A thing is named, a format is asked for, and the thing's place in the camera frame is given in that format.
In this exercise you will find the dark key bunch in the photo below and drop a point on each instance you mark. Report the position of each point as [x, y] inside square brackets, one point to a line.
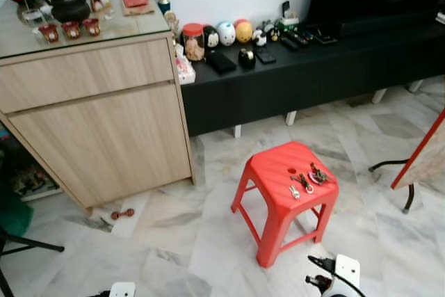
[304, 181]

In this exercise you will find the red plastic stool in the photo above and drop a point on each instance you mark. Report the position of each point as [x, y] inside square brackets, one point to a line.
[278, 172]

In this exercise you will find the black board stand leg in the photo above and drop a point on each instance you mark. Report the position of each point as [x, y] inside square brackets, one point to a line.
[409, 199]

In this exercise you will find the orange marble pattern board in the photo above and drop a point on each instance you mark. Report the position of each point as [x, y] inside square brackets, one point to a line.
[425, 158]

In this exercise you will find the small red dumbbell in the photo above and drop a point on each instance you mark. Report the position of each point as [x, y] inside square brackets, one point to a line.
[123, 213]

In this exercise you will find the black TV console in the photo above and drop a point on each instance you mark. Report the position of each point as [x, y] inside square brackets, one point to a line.
[313, 74]

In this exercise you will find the black phone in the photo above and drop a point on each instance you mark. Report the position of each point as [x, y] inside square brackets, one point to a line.
[265, 55]

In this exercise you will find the black wallet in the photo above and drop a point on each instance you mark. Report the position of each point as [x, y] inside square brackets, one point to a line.
[221, 62]

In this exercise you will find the pink white tissue box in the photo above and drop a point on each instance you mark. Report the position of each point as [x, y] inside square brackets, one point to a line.
[185, 71]

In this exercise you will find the yellow round plush toy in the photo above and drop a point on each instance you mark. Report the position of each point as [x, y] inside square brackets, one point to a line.
[243, 31]

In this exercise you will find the white round plush toy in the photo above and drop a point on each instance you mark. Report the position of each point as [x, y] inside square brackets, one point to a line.
[227, 33]

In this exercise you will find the black round plush toy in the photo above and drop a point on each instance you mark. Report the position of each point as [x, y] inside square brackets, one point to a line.
[211, 37]

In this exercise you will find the glass jar with red lid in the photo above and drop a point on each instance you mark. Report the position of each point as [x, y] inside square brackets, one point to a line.
[193, 43]

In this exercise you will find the light wooden cabinet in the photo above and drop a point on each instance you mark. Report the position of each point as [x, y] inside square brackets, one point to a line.
[90, 123]

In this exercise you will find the gold figurine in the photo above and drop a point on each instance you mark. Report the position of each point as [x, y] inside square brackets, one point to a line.
[174, 33]

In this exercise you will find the black tripod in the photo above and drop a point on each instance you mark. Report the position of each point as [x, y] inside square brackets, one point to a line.
[28, 245]

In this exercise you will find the green bag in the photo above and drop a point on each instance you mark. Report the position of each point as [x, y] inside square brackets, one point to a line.
[12, 215]

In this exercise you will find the small red tea cup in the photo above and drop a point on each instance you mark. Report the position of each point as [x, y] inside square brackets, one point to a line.
[92, 27]
[49, 33]
[71, 30]

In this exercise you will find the black teapot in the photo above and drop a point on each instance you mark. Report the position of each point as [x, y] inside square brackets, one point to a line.
[69, 6]

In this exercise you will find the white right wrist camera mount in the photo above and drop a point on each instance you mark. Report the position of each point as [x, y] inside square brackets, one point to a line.
[348, 270]

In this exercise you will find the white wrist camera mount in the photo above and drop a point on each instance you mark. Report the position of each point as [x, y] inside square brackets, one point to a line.
[123, 290]
[348, 270]

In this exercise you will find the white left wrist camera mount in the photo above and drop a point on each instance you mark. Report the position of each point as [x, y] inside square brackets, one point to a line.
[123, 290]

